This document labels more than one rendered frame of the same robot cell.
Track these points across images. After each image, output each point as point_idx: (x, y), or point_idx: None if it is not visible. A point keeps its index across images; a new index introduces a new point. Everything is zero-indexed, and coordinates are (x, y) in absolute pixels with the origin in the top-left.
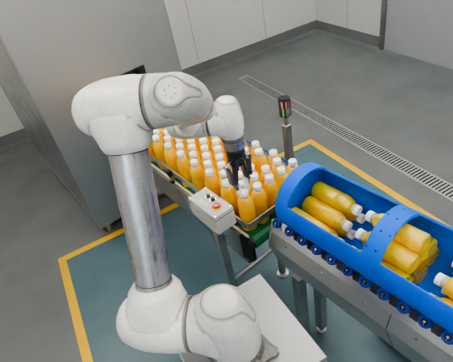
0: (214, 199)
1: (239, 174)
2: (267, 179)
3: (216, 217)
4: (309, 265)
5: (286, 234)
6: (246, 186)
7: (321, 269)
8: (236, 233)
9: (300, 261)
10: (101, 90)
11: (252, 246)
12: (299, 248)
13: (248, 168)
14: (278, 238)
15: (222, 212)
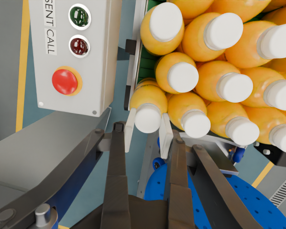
0: (79, 55)
1: (223, 38)
2: (231, 135)
3: (42, 107)
4: (143, 177)
5: (153, 162)
6: (161, 128)
7: (142, 192)
8: (128, 77)
9: (144, 164)
10: None
11: (125, 109)
12: (149, 173)
13: (197, 178)
14: (154, 136)
15: (64, 111)
